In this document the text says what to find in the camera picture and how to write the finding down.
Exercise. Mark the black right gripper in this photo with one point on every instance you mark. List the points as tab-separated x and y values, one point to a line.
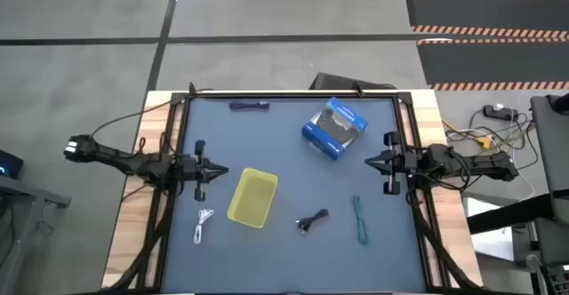
404	162

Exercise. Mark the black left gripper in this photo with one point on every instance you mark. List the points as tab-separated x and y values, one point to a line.
191	170

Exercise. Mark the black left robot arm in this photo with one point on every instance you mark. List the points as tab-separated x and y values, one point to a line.
133	161

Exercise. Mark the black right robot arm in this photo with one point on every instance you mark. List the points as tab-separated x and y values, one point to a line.
484	164

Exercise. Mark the yellow plastic bin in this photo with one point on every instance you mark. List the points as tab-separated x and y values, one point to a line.
253	197

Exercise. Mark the blue game controller box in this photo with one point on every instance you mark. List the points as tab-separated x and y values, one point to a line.
333	128

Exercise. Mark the black case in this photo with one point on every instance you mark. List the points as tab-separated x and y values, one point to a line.
338	82

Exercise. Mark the blue-grey table mat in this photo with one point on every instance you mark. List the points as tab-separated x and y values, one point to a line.
289	259

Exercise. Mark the black power strip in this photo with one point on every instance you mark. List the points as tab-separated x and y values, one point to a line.
498	112

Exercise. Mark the black hazard-striped floor mat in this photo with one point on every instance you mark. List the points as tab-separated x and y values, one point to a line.
489	61
480	10

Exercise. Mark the grey desk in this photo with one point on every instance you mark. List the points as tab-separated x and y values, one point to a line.
551	153

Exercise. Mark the black computer with blue light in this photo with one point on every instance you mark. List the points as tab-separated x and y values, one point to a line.
9	164

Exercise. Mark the black table frame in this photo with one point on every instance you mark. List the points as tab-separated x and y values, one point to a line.
289	95

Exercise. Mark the grey desk frame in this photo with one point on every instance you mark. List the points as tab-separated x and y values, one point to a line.
22	195

